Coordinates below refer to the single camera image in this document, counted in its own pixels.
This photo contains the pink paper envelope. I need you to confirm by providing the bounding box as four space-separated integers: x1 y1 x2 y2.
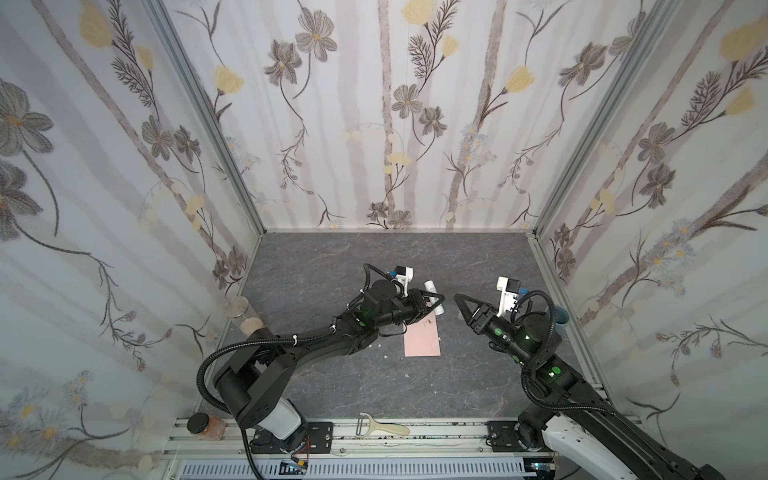
403 313 441 357

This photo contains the white glue stick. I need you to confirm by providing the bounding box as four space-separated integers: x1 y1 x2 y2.
424 280 444 317

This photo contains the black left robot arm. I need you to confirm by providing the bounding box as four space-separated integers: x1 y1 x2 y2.
196 279 445 453

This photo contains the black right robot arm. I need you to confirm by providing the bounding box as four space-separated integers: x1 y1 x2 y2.
454 290 723 479

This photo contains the teal ceramic cup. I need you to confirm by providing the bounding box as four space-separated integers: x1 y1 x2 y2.
554 306 571 338

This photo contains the cream vegetable peeler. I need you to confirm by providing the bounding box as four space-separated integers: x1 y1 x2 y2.
355 412 410 438

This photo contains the amber jar with black lid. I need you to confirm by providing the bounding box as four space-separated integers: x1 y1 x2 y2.
186 412 226 441

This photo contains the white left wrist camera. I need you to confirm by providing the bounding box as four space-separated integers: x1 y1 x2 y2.
390 266 414 296

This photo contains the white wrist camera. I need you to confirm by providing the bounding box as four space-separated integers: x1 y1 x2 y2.
390 266 414 296
496 276 521 317

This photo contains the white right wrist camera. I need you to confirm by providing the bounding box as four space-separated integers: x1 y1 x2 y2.
496 276 521 317

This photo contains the aluminium mounting rail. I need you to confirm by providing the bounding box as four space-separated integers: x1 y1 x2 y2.
161 415 667 480

